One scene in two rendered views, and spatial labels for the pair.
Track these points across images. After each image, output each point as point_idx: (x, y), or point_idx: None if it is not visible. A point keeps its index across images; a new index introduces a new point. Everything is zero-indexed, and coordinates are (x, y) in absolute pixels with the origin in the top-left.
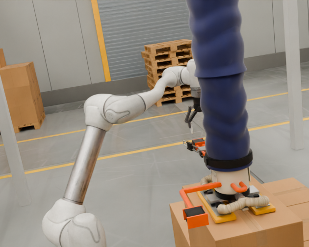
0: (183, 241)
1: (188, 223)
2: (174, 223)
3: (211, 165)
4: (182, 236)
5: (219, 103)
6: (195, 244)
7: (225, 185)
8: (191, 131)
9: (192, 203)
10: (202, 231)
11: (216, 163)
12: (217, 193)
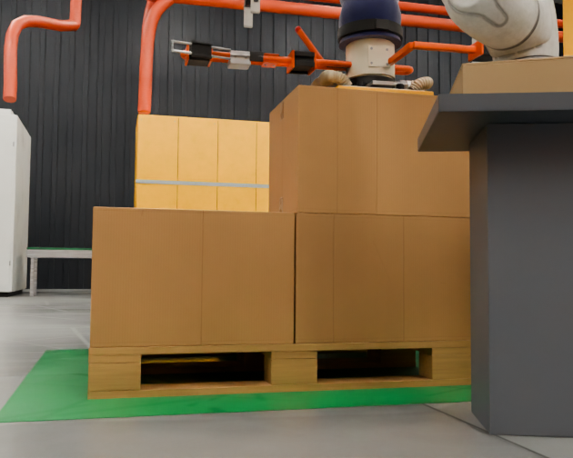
0: (227, 240)
1: None
2: (133, 244)
3: (394, 30)
4: (224, 230)
5: None
6: (348, 175)
7: (394, 65)
8: (257, 8)
9: (365, 92)
10: (413, 116)
11: (398, 27)
12: (384, 78)
